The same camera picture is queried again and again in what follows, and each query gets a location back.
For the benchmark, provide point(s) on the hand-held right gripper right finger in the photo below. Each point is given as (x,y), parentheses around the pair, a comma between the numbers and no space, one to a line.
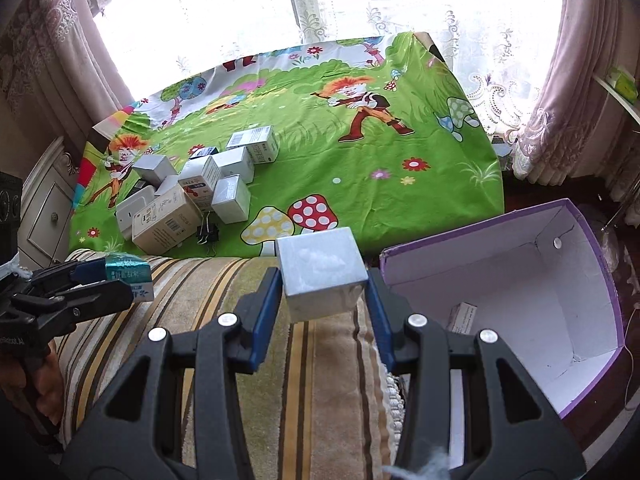
(380,320)

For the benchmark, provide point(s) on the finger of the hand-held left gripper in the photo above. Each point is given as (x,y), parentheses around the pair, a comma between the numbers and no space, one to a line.
(100,297)
(87,270)

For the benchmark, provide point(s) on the green tissue pack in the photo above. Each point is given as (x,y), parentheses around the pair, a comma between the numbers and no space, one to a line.
(622,82)

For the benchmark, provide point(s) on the pile of small white boxes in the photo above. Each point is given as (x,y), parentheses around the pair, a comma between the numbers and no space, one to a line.
(225,200)

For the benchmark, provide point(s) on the teal and white box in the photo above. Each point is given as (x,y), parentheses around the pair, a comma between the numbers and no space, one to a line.
(131,272)

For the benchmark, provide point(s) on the small white printed box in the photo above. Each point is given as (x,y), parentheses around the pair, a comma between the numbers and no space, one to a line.
(462,317)

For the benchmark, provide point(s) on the brown board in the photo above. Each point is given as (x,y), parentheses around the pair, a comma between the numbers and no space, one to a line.
(435,47)

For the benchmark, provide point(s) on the striped sofa cover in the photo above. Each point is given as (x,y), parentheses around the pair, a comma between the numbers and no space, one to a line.
(320,385)

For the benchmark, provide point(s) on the white curved shelf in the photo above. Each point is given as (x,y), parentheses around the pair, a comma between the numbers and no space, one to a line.
(625,105)

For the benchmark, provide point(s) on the black binder clip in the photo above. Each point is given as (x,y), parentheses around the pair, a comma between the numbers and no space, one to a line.
(207,234)

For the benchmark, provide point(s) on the white sheer lace curtain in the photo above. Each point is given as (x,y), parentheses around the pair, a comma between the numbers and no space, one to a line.
(475,35)

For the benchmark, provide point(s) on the white bedside cabinet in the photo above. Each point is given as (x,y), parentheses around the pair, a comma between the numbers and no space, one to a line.
(47,210)

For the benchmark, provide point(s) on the green cartoon printed cloth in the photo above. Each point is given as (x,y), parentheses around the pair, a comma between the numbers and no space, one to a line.
(350,185)

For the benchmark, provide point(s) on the purple cardboard storage box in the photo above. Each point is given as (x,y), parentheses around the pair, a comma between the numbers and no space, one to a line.
(525,280)

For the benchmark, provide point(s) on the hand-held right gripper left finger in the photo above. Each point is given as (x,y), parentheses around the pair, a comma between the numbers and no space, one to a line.
(265,310)

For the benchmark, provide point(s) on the white cube box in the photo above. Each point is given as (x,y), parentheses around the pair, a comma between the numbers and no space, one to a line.
(315,270)

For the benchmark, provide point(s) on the person's left hand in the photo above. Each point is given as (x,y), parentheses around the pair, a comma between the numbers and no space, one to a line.
(50,400)

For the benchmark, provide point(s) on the pink patterned curtain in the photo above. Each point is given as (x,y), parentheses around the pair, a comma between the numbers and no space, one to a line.
(40,60)
(575,85)

